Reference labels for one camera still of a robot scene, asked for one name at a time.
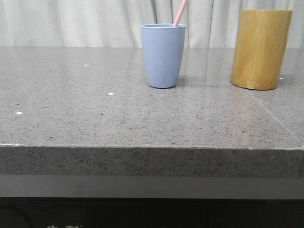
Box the pink chopstick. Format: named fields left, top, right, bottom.
left=173, top=0, right=189, bottom=27

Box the white curtain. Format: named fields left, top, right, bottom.
left=0, top=0, right=304, bottom=48

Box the bamboo cylindrical holder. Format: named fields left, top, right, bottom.
left=230, top=9, right=293, bottom=90

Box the blue plastic cup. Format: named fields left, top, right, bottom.
left=141, top=24, right=186, bottom=89

